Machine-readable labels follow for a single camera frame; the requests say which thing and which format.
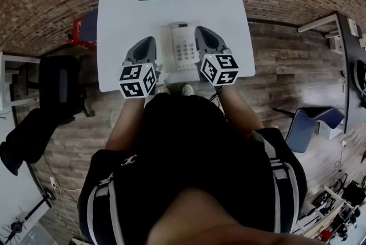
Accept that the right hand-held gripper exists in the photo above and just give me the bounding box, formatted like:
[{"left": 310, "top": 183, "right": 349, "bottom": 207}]
[{"left": 194, "top": 26, "right": 240, "bottom": 87}]

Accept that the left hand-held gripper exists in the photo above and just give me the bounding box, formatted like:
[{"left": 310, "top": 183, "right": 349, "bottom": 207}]
[{"left": 118, "top": 35, "right": 159, "bottom": 100}]

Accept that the white telephone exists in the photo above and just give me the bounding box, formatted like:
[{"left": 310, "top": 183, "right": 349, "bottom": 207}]
[{"left": 159, "top": 21, "right": 201, "bottom": 72}]

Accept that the person's left forearm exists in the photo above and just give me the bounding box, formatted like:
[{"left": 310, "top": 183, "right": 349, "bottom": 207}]
[{"left": 107, "top": 94, "right": 152, "bottom": 153}]

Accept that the person's right forearm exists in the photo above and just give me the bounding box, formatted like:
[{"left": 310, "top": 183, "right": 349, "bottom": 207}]
[{"left": 219, "top": 83, "right": 265, "bottom": 139}]

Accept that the person's right shoe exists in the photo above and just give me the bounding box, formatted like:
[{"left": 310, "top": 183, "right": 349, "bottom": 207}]
[{"left": 181, "top": 83, "right": 195, "bottom": 97}]

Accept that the dark blue bag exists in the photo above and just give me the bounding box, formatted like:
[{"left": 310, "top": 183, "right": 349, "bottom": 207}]
[{"left": 81, "top": 11, "right": 98, "bottom": 42}]

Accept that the red box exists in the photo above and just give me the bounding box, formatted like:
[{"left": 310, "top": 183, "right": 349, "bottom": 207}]
[{"left": 67, "top": 17, "right": 98, "bottom": 46}]

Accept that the black office chair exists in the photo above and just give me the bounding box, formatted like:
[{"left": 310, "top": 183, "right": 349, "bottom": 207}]
[{"left": 38, "top": 54, "right": 96, "bottom": 124}]

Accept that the black shirt with white stripes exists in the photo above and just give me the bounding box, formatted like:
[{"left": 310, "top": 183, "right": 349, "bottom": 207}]
[{"left": 77, "top": 92, "right": 309, "bottom": 245}]

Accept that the narrow white desk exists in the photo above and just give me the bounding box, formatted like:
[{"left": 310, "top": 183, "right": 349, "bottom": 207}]
[{"left": 296, "top": 13, "right": 340, "bottom": 34}]

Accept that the white side table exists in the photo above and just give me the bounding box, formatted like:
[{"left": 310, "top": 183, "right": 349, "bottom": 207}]
[{"left": 0, "top": 51, "right": 42, "bottom": 113}]

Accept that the blue chair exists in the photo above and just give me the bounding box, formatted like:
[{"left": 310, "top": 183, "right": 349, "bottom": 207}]
[{"left": 273, "top": 105, "right": 347, "bottom": 154}]

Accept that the black desk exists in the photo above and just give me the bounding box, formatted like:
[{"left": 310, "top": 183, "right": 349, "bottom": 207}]
[{"left": 336, "top": 11, "right": 366, "bottom": 134}]

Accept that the small white box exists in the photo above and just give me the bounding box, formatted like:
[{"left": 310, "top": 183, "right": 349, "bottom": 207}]
[{"left": 347, "top": 18, "right": 361, "bottom": 38}]

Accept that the round black fan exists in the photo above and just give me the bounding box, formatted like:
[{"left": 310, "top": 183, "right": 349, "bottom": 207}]
[{"left": 354, "top": 59, "right": 366, "bottom": 96}]

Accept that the person's face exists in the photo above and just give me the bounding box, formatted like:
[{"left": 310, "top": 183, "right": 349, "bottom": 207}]
[{"left": 147, "top": 188, "right": 366, "bottom": 245}]

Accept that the black tripod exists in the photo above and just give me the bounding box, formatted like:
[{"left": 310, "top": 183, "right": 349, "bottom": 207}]
[{"left": 10, "top": 191, "right": 57, "bottom": 236}]

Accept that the white equipment rack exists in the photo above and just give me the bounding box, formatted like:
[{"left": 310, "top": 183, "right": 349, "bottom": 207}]
[{"left": 297, "top": 178, "right": 366, "bottom": 242}]

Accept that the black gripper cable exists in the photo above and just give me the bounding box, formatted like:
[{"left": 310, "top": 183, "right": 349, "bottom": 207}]
[{"left": 208, "top": 86, "right": 229, "bottom": 121}]

